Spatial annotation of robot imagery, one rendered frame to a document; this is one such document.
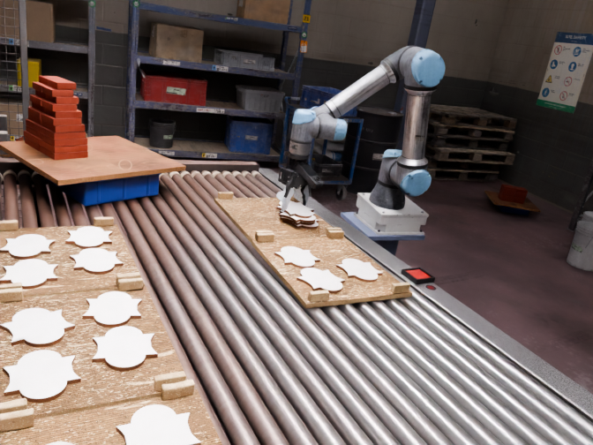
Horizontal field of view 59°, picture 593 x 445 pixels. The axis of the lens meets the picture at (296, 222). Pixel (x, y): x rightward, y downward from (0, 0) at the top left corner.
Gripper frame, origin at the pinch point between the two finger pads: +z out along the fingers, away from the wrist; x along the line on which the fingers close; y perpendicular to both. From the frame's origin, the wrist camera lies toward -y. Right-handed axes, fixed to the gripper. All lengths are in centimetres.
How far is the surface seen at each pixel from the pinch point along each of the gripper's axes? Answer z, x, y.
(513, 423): 7, 34, -100
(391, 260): 7.2, -10.6, -37.5
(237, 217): 5.0, 17.2, 11.4
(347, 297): 5, 27, -49
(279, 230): 5.0, 11.0, -4.1
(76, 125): -18, 53, 63
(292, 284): 5, 36, -36
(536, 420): 7, 30, -103
